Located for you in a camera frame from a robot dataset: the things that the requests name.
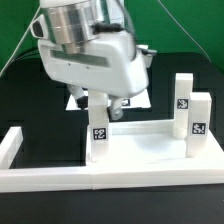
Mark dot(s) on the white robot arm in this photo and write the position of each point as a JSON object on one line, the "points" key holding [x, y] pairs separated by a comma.
{"points": [[79, 49]]}

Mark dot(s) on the fiducial marker sheet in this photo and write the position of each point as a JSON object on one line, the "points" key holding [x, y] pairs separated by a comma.
{"points": [[140, 101]]}

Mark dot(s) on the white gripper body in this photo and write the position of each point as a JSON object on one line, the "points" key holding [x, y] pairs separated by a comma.
{"points": [[110, 64]]}

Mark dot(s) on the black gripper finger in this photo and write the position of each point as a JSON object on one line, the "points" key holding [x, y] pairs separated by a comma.
{"points": [[79, 96], [115, 111]]}

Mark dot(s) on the white desk top panel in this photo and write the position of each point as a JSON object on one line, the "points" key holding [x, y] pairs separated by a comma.
{"points": [[131, 143]]}

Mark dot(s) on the white L-shaped fence frame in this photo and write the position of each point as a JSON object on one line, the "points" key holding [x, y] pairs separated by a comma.
{"points": [[192, 171]]}

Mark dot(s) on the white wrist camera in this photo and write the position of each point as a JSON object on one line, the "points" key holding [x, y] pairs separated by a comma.
{"points": [[39, 29]]}

